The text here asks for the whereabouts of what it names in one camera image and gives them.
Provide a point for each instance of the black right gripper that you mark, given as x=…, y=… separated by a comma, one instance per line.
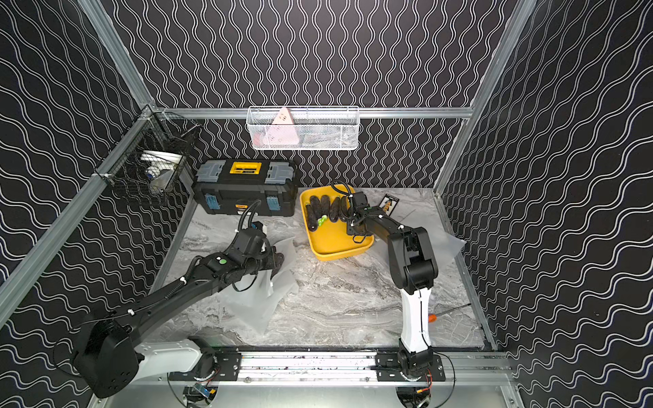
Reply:
x=350, y=223

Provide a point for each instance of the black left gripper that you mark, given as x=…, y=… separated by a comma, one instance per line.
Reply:
x=270, y=260

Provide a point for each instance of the clear zip-top bag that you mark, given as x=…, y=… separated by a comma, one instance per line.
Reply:
x=258, y=298
x=445, y=247

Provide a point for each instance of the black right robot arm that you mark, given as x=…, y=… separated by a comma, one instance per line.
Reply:
x=413, y=270

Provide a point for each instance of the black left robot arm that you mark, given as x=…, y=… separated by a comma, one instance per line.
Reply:
x=109, y=351

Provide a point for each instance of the small black picture card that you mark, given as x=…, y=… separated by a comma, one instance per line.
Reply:
x=388, y=204

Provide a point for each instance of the pile of toy eggplants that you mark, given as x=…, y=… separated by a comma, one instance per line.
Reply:
x=321, y=209

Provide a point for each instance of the yellow plastic bin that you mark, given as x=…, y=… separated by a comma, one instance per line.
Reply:
x=330, y=241

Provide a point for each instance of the black toolbox with blue latches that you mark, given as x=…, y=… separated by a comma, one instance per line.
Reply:
x=229, y=186

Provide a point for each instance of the pink triangular card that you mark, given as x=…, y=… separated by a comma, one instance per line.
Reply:
x=282, y=130

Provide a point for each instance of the white wire basket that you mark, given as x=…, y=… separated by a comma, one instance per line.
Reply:
x=320, y=128

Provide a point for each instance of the black wire basket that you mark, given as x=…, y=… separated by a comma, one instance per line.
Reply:
x=148, y=172

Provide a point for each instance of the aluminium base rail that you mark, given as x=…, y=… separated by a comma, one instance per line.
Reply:
x=358, y=368

